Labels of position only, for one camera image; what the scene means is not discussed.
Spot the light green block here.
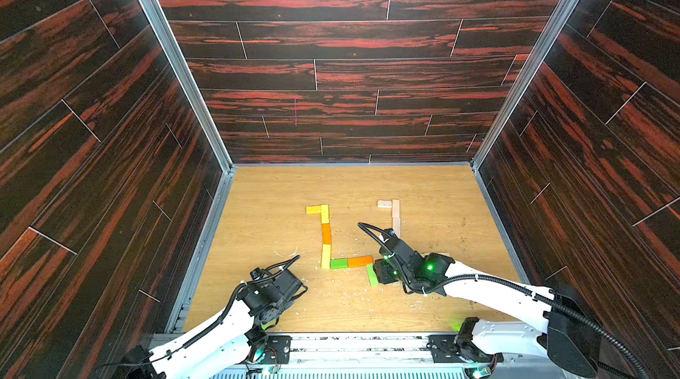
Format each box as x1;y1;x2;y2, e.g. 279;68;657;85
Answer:
366;264;379;287

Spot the orange block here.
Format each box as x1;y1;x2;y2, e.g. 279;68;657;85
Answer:
347;255;374;268
322;223;332;245

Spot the small green block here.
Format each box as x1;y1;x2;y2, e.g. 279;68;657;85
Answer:
329;259;349;270

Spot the natural wood block neck top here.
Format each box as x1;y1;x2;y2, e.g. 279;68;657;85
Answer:
391;199;400;218

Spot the natural wood block neck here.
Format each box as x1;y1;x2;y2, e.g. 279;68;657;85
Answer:
392;217;401;237
391;199;400;218

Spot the short yellow block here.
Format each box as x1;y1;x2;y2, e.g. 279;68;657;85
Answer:
306;205;322;214

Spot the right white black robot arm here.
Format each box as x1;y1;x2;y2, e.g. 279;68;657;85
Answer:
358;222;649;378

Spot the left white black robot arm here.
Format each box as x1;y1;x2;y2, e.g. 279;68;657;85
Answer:
100;255;308;378

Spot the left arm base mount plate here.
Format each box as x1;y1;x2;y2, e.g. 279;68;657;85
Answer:
247;335;292;366

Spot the aluminium front rail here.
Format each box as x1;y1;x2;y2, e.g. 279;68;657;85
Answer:
136;332;591;379

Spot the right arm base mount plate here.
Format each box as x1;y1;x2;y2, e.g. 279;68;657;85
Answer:
426;334;477;363

